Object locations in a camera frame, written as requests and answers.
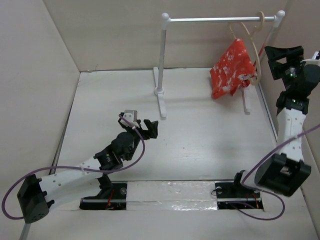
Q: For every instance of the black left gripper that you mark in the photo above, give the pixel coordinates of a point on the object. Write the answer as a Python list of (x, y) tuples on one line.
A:
[(151, 127)]

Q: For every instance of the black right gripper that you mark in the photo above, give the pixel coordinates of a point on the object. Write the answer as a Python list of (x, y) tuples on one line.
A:
[(294, 55)]

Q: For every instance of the beige plastic hanger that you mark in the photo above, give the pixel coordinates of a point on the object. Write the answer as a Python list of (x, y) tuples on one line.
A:
[(254, 80)]

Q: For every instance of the orange white tie-dye trousers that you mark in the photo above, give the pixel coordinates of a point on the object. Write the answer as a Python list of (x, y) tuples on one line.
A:
[(234, 69)]

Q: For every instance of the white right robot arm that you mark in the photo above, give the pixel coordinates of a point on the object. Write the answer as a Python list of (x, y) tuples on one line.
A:
[(283, 170)]

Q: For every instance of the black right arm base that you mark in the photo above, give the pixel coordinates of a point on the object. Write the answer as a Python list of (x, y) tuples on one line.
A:
[(230, 196)]

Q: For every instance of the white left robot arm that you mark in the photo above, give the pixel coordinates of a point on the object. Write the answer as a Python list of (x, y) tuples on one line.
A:
[(37, 196)]

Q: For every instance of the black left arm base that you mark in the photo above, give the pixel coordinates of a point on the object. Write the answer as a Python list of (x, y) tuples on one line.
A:
[(111, 197)]

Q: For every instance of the white clothes rack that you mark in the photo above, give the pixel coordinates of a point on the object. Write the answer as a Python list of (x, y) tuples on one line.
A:
[(198, 42)]

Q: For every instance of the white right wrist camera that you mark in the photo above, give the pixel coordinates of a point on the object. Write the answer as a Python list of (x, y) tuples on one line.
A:
[(314, 60)]

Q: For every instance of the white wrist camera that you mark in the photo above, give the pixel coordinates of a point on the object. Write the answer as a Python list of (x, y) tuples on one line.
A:
[(129, 118), (314, 60)]

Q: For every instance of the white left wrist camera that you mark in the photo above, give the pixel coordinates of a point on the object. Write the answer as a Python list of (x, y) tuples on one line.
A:
[(129, 118)]

